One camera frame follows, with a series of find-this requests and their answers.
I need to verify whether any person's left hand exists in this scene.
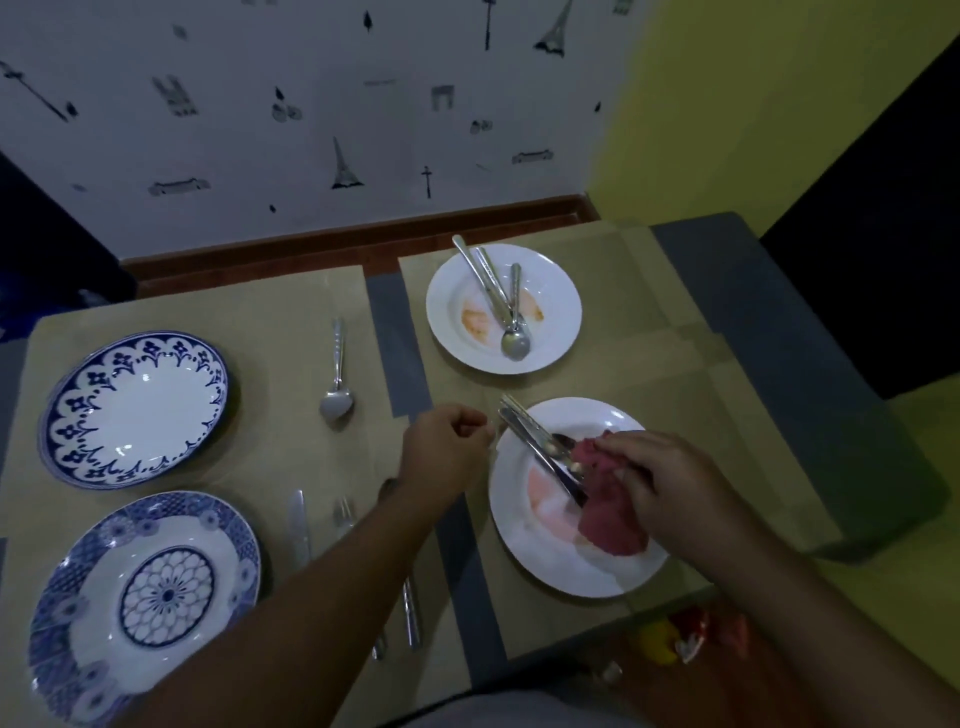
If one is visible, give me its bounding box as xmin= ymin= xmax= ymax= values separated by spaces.
xmin=397 ymin=403 xmax=496 ymax=519

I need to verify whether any person's right hand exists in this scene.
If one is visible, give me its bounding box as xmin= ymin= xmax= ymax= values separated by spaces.
xmin=592 ymin=429 xmax=759 ymax=579

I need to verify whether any red cleaning cloth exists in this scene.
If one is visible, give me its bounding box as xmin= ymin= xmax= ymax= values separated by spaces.
xmin=573 ymin=429 xmax=650 ymax=558

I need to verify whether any pile of steel cutlery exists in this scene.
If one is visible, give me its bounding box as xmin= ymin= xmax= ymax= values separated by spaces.
xmin=497 ymin=393 xmax=590 ymax=510

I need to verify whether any steel fork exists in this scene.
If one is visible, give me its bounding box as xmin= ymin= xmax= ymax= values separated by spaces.
xmin=332 ymin=496 xmax=388 ymax=661
xmin=476 ymin=245 xmax=515 ymax=331

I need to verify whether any steel spoon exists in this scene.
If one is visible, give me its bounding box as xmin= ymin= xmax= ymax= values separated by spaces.
xmin=318 ymin=316 xmax=356 ymax=423
xmin=500 ymin=262 xmax=532 ymax=363
xmin=377 ymin=478 xmax=423 ymax=650

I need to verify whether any white plate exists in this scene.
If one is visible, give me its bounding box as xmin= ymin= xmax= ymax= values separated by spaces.
xmin=425 ymin=242 xmax=584 ymax=376
xmin=488 ymin=395 xmax=670 ymax=600

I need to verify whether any steel knife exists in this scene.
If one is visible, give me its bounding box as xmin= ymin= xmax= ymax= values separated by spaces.
xmin=288 ymin=488 xmax=313 ymax=571
xmin=451 ymin=233 xmax=511 ymax=331

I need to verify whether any blue floral rim plate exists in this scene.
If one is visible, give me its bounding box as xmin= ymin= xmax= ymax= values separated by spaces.
xmin=37 ymin=331 xmax=231 ymax=491

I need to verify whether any blue geometric rim plate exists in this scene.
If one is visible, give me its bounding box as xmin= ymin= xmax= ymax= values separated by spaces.
xmin=28 ymin=491 xmax=262 ymax=728

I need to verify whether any person's right forearm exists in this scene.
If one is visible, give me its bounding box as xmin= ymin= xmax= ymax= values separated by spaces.
xmin=697 ymin=524 xmax=960 ymax=728

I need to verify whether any person's grey shirt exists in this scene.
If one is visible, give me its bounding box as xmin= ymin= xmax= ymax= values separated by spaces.
xmin=397 ymin=689 xmax=654 ymax=728

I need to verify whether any beige woven placemat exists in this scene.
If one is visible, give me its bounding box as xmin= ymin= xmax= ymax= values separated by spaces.
xmin=397 ymin=221 xmax=733 ymax=421
xmin=0 ymin=419 xmax=474 ymax=728
xmin=419 ymin=341 xmax=845 ymax=661
xmin=0 ymin=266 xmax=391 ymax=541

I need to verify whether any yellow red toy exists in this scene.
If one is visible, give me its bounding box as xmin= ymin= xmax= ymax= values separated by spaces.
xmin=671 ymin=605 xmax=751 ymax=665

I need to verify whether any brown wooden baseboard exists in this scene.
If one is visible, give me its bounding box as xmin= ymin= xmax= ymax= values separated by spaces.
xmin=119 ymin=193 xmax=601 ymax=300

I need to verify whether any black furniture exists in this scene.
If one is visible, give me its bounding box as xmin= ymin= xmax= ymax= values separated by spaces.
xmin=758 ymin=33 xmax=960 ymax=403

